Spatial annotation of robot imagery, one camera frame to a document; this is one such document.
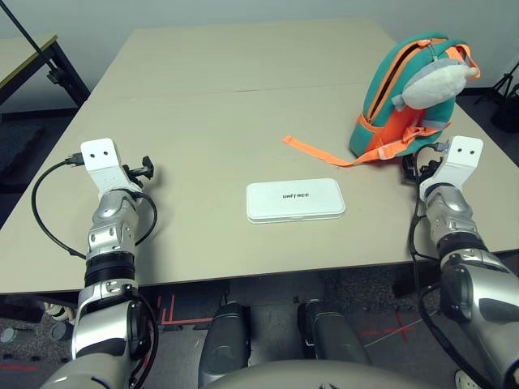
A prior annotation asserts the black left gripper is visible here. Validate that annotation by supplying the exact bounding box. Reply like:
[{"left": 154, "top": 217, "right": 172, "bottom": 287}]
[{"left": 121, "top": 156, "right": 156, "bottom": 188}]

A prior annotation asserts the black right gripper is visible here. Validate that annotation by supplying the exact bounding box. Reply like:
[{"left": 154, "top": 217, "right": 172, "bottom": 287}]
[{"left": 402, "top": 152, "right": 442, "bottom": 186}]

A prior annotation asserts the teal and orange backpack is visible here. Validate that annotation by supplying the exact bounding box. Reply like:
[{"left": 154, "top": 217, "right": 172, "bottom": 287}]
[{"left": 282, "top": 33, "right": 482, "bottom": 168}]

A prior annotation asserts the grey white plush toy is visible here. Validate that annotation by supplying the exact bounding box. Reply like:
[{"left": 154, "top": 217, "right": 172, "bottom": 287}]
[{"left": 391, "top": 58, "right": 479, "bottom": 111}]

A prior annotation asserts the white Unitree box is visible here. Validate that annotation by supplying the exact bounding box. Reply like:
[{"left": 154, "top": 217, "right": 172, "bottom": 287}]
[{"left": 245, "top": 177, "right": 347, "bottom": 224}]

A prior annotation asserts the black mesh waste bin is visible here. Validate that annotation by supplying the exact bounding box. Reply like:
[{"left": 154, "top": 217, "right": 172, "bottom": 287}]
[{"left": 491, "top": 83, "right": 519, "bottom": 133}]

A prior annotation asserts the black table foot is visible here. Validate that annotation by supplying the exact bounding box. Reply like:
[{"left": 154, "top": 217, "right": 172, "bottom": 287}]
[
  {"left": 0, "top": 295, "right": 45, "bottom": 323},
  {"left": 391, "top": 263, "right": 441, "bottom": 300}
]

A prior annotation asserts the black tripod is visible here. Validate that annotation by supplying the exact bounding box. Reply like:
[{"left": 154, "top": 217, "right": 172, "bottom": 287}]
[{"left": 474, "top": 60, "right": 519, "bottom": 106}]

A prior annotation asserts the black framed side table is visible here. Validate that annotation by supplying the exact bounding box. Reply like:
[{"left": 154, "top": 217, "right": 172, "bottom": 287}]
[{"left": 0, "top": 34, "right": 91, "bottom": 118}]

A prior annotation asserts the white caster wheel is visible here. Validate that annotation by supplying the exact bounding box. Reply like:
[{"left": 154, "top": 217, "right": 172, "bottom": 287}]
[{"left": 43, "top": 301, "right": 77, "bottom": 326}]

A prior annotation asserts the grey robot right leg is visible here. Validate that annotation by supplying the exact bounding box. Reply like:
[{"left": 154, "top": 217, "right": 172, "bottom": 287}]
[{"left": 297, "top": 298, "right": 372, "bottom": 365}]

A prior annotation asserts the grey robot leg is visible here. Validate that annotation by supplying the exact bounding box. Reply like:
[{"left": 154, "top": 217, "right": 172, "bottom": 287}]
[
  {"left": 201, "top": 301, "right": 251, "bottom": 386},
  {"left": 297, "top": 298, "right": 372, "bottom": 365}
]

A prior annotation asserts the black rod with clamp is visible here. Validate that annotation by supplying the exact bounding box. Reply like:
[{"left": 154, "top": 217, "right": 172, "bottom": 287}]
[{"left": 0, "top": 3, "right": 66, "bottom": 86}]

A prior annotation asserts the grey robot left leg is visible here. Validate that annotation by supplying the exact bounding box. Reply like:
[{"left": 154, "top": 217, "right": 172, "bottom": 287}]
[{"left": 201, "top": 301, "right": 251, "bottom": 386}]

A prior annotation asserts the grey robot torso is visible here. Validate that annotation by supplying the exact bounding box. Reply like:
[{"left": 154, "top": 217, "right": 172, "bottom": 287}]
[{"left": 202, "top": 359, "right": 422, "bottom": 389}]

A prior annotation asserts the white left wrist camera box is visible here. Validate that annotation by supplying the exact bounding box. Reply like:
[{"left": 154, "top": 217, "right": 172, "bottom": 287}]
[{"left": 79, "top": 137, "right": 144, "bottom": 199}]

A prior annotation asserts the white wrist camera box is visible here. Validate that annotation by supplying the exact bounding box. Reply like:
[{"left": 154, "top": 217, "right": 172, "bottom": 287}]
[
  {"left": 418, "top": 135, "right": 485, "bottom": 199},
  {"left": 79, "top": 137, "right": 144, "bottom": 199}
]

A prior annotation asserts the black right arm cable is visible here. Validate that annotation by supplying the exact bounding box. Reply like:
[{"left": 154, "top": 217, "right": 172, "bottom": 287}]
[{"left": 407, "top": 142, "right": 500, "bottom": 389}]

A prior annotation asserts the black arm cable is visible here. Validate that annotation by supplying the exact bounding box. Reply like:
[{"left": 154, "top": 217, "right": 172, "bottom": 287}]
[
  {"left": 31, "top": 152, "right": 159, "bottom": 260},
  {"left": 407, "top": 142, "right": 500, "bottom": 389}
]

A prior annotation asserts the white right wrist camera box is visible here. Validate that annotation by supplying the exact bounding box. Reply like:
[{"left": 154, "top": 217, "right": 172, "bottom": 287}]
[{"left": 418, "top": 135, "right": 485, "bottom": 199}]

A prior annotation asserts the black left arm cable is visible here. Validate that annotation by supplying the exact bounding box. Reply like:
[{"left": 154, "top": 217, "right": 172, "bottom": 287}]
[{"left": 31, "top": 152, "right": 159, "bottom": 260}]

